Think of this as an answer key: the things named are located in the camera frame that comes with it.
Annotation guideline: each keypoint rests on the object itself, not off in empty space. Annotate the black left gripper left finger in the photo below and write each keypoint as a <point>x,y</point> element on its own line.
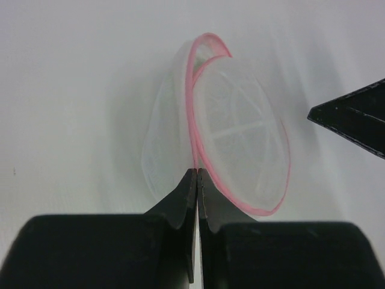
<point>155,249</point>

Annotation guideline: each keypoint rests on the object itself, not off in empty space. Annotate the white mesh laundry bag front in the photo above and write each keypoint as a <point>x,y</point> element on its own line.
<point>212,113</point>

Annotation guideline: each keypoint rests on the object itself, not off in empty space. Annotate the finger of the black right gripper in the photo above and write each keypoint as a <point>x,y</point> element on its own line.
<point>357,117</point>

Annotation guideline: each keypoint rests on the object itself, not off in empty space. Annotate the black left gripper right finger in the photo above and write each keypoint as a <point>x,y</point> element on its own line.
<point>240,252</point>

